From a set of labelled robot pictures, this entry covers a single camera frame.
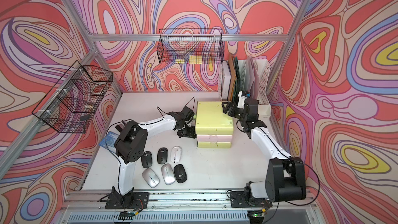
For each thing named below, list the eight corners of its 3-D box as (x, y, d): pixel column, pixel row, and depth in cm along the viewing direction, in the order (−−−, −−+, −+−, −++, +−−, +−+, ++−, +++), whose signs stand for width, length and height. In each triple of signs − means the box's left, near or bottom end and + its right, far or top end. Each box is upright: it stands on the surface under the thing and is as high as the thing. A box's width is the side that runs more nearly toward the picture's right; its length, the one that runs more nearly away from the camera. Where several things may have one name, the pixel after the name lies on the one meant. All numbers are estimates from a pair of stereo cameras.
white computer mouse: (170, 162, 86) (169, 161, 85) (171, 147, 92) (171, 145, 90) (181, 162, 86) (181, 160, 85) (182, 147, 92) (182, 145, 90)
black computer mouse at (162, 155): (156, 164, 86) (155, 162, 84) (159, 149, 92) (158, 147, 90) (166, 164, 86) (165, 162, 84) (168, 149, 92) (168, 147, 90)
